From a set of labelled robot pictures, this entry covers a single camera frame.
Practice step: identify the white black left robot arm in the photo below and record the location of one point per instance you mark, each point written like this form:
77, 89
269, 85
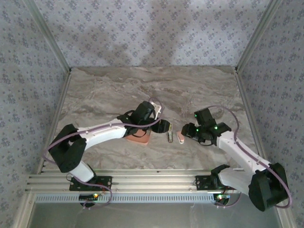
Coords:
104, 134

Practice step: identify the orange plastic tray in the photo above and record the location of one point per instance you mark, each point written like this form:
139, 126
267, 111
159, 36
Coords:
142, 140

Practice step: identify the aluminium table side rail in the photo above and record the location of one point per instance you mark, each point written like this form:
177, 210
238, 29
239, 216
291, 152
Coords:
247, 107
59, 107

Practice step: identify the right circuit board green light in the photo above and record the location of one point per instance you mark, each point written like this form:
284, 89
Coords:
222, 196

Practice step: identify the grey metal sheet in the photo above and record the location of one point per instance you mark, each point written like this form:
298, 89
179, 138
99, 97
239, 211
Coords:
152, 216

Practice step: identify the aluminium upright corner post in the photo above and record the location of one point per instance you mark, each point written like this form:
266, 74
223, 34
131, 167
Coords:
257, 35
47, 35

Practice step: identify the left circuit board green light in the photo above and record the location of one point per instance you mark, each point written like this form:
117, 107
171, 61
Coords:
89, 196

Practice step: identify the circuit board green light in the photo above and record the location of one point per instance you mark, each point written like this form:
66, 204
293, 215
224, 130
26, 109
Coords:
89, 196
222, 196

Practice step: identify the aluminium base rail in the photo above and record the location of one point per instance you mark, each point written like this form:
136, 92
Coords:
152, 180

